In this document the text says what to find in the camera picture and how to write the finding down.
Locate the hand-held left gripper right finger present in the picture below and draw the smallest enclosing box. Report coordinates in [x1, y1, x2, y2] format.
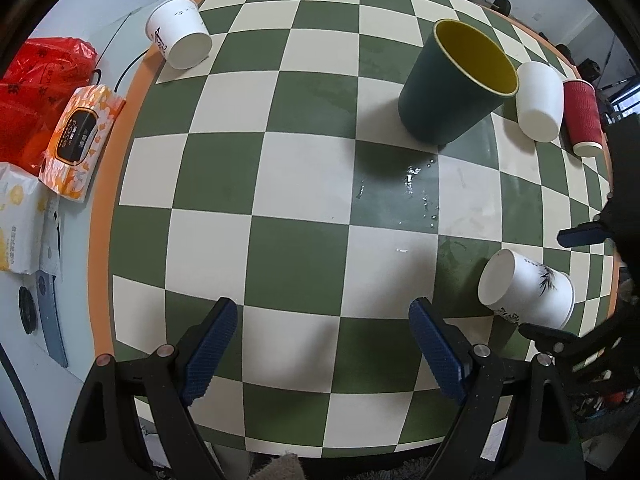
[408, 297, 587, 480]

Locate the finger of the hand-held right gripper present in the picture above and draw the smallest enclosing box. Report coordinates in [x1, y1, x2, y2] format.
[557, 192, 623, 249]
[519, 317, 628, 386]

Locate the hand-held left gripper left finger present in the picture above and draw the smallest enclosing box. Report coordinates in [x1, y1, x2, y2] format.
[59, 297, 239, 480]

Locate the white bamboo print paper cup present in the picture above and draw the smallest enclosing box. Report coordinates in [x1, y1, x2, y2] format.
[477, 248, 576, 330]

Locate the red ribbed paper cup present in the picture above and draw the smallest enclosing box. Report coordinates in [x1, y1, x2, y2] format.
[562, 78, 603, 158]

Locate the plain white paper cup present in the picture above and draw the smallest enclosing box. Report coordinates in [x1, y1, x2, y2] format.
[515, 61, 565, 143]

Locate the dark green cup yellow inside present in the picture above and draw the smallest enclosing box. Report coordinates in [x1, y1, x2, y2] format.
[398, 18, 520, 145]

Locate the white paper cup black script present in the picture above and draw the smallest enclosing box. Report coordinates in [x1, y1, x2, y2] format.
[146, 0, 213, 71]

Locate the grey-blue flat strip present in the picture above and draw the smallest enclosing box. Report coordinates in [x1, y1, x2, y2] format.
[35, 270, 68, 368]

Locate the black round disc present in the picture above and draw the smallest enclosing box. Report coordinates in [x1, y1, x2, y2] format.
[18, 284, 36, 335]

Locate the green white checkered mat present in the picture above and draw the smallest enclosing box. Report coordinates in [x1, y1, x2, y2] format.
[90, 0, 621, 461]

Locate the white paper packet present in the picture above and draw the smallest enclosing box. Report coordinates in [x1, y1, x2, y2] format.
[37, 195, 63, 281]

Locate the white yellow tissue pack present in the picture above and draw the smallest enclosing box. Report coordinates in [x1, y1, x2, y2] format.
[0, 162, 51, 275]

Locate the orange wet wipes pack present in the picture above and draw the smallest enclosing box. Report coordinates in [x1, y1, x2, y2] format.
[39, 85, 127, 204]

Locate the red plastic bag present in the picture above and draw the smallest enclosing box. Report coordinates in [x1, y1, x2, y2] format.
[0, 37, 98, 176]

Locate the thin black cable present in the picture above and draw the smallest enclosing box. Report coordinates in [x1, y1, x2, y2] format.
[90, 47, 153, 91]

